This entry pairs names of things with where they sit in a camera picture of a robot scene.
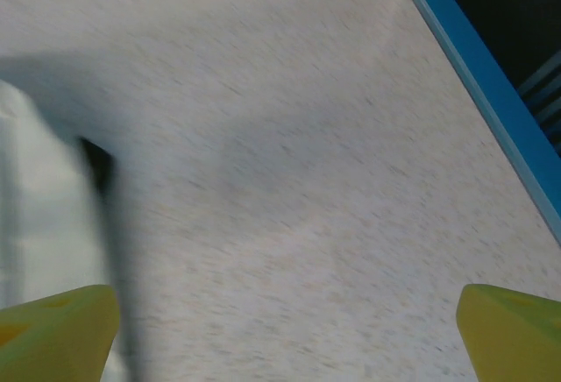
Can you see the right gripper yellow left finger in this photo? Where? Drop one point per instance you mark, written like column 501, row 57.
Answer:
column 52, row 338

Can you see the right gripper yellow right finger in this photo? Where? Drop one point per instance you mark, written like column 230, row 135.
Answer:
column 517, row 338

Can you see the cream canvas backpack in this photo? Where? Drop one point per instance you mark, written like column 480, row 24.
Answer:
column 35, row 180

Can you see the blue table edge strip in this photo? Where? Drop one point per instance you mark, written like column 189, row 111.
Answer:
column 482, row 71

